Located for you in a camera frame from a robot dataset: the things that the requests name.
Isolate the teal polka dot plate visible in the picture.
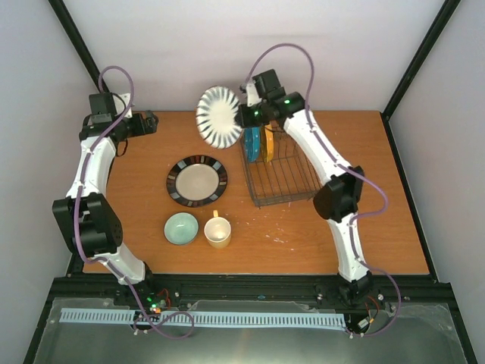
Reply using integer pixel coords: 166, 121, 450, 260
244, 127, 261, 162

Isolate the black frame post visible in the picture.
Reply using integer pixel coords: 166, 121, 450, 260
48, 0, 109, 92
381, 0, 461, 122

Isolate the black aluminium frame base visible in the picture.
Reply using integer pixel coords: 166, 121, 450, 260
24, 259, 484, 363

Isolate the right black frame post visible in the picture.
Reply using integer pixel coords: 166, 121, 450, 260
381, 0, 461, 122

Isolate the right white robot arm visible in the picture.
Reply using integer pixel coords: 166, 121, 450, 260
236, 70, 371, 305

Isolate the light blue slotted cable duct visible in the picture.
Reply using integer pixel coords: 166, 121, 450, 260
58, 308, 346, 331

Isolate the cream yellow mug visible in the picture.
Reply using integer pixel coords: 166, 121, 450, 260
204, 210, 232, 249

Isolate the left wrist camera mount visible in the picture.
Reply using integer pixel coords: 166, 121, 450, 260
113, 93, 131, 115

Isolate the orange polka dot plate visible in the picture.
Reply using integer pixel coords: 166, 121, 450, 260
261, 124, 274, 163

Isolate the dark wire dish rack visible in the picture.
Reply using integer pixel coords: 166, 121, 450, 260
239, 122, 321, 207

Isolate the left black frame post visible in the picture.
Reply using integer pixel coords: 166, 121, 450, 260
48, 0, 109, 92

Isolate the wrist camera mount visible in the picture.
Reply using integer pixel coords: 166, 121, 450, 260
239, 80, 261, 107
113, 93, 131, 115

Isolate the light green ceramic bowl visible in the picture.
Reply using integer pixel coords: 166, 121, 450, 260
164, 212, 199, 246

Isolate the black bottom plate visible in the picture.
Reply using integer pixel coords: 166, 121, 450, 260
165, 155, 228, 208

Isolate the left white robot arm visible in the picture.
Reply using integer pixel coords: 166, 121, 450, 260
52, 93, 158, 306

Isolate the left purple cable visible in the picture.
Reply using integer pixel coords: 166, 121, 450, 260
72, 66, 195, 339

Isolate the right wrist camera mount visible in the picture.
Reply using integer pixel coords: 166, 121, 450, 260
239, 80, 261, 107

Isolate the white blue striped plate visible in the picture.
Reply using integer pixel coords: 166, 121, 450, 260
196, 86, 243, 149

